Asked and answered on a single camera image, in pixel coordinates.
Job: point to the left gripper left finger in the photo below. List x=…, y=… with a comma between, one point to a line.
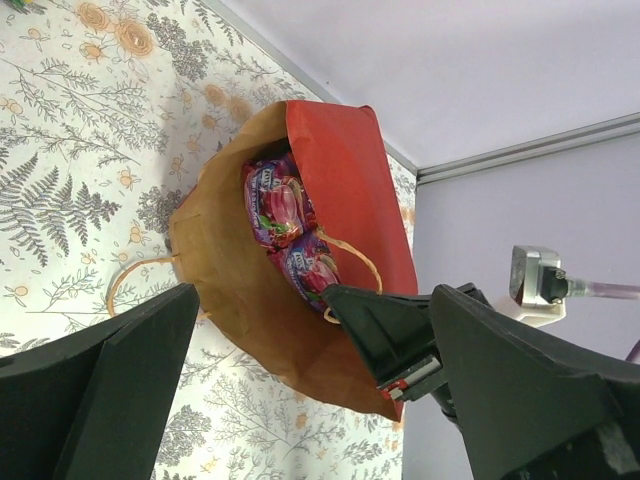
x=94, y=404

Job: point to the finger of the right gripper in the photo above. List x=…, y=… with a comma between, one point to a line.
x=393, y=335

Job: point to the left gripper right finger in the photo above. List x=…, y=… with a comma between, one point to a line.
x=533, y=406

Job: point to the purple candy bag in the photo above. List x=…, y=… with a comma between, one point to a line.
x=308, y=266
x=276, y=201

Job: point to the red paper bag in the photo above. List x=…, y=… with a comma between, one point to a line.
x=342, y=161

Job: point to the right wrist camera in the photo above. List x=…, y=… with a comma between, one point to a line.
x=537, y=287

